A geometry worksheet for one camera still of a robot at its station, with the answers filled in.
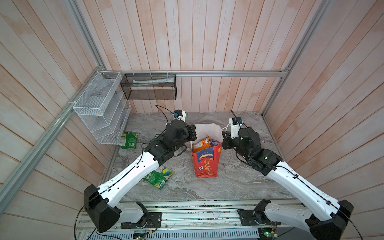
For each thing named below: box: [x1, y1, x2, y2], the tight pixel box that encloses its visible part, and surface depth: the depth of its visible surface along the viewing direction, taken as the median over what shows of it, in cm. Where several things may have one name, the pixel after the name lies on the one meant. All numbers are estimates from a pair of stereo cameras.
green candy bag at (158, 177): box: [143, 168, 175, 190], surface depth 87 cm
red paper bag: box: [190, 123, 223, 178], surface depth 81 cm
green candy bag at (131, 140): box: [118, 131, 141, 150], surface depth 104 cm
